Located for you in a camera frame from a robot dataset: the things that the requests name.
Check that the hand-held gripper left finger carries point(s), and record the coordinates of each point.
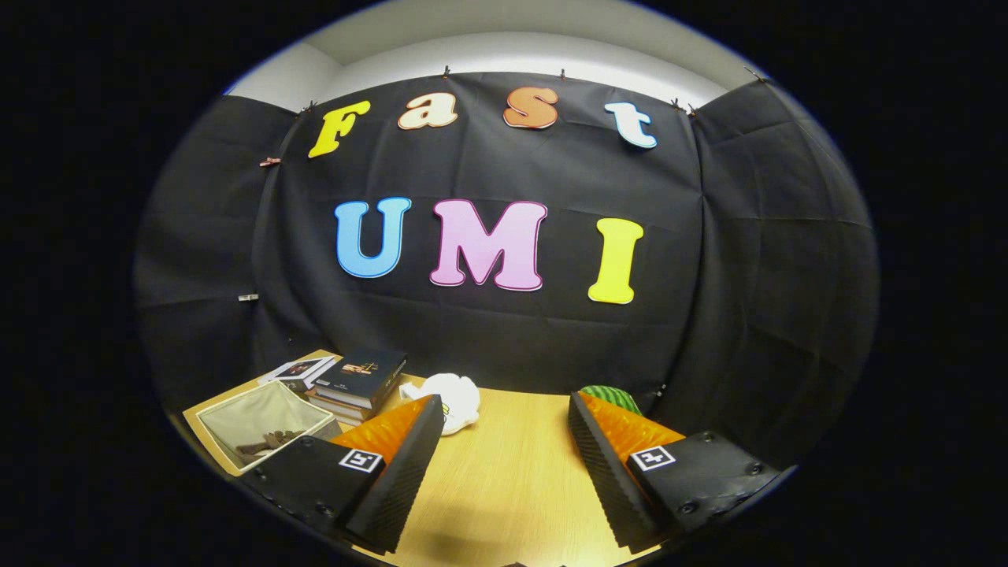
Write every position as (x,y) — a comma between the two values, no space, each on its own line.
(409,472)

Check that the white portrait cover book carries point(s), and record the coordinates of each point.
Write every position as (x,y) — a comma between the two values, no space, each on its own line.
(303,368)

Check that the black backdrop cloth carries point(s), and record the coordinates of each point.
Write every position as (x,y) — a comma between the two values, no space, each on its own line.
(512,331)

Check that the watermelon slice plush toy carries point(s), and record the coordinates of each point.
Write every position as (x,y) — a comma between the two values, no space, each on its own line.
(614,396)

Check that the grey and cream storage box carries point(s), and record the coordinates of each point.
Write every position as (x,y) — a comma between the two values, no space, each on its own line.
(260,409)

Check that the white plush toy with face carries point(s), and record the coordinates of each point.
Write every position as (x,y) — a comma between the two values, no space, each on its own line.
(461,394)

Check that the dark hardcover book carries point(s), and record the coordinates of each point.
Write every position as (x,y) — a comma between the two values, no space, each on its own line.
(362,374)

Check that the brown book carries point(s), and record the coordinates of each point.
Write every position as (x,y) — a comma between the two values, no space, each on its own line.
(339,409)

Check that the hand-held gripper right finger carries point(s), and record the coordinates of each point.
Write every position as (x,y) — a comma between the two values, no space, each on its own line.
(602,472)

